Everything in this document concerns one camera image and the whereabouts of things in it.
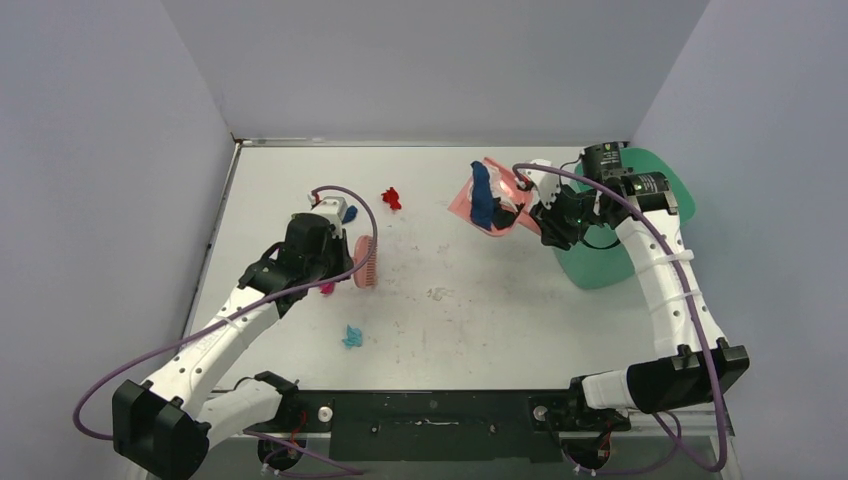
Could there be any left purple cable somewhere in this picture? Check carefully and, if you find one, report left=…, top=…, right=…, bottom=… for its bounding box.
left=72, top=185, right=379, bottom=478

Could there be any teal crumpled paper scrap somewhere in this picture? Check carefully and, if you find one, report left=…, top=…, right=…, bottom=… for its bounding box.
left=342, top=325, right=364, bottom=349

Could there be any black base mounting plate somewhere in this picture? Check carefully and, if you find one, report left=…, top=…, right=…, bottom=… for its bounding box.
left=253, top=390, right=631, bottom=463

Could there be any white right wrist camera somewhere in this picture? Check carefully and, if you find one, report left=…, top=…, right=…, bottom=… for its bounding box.
left=519, top=168, right=561, bottom=208

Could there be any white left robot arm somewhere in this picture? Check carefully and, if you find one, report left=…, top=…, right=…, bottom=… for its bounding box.
left=112, top=207, right=354, bottom=479

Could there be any green plastic waste bin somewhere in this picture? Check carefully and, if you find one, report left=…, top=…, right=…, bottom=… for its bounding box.
left=551, top=147, right=696, bottom=290

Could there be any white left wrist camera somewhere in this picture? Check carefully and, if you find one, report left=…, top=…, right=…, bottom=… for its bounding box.
left=310, top=193, right=348, bottom=231

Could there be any red crumpled paper scrap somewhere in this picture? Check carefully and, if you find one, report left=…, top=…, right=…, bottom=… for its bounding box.
left=381, top=187, right=402, bottom=212

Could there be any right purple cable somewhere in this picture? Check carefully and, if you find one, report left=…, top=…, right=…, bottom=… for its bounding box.
left=511, top=162, right=730, bottom=477

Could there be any dark blue paper strip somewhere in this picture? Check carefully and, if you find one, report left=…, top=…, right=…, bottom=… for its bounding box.
left=469, top=161, right=495, bottom=231

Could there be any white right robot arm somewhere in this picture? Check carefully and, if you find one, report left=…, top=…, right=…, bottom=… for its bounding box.
left=513, top=142, right=750, bottom=413

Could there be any pink hand brush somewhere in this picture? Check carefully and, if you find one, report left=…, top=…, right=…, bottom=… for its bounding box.
left=353, top=235, right=378, bottom=289

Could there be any blue crumpled paper scrap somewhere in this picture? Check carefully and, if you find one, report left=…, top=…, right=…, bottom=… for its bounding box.
left=342, top=205, right=358, bottom=224

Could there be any pink plastic dustpan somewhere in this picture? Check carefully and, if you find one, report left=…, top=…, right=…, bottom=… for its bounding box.
left=448, top=157, right=541, bottom=237

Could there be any purple cable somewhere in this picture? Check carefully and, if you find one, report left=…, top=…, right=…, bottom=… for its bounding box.
left=511, top=162, right=730, bottom=477
left=72, top=185, right=379, bottom=478

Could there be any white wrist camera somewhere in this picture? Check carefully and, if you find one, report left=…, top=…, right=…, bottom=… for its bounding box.
left=310, top=193, right=348, bottom=231
left=519, top=168, right=561, bottom=208

